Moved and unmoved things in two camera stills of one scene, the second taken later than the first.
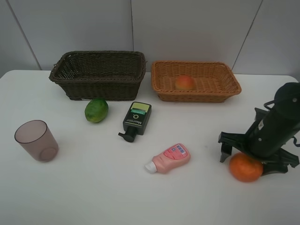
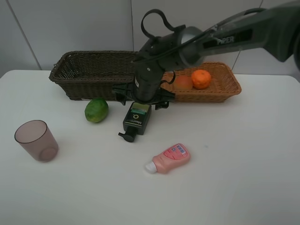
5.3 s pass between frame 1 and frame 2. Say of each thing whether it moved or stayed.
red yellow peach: stayed
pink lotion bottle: stayed
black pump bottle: stayed
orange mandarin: moved
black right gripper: moved
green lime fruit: stayed
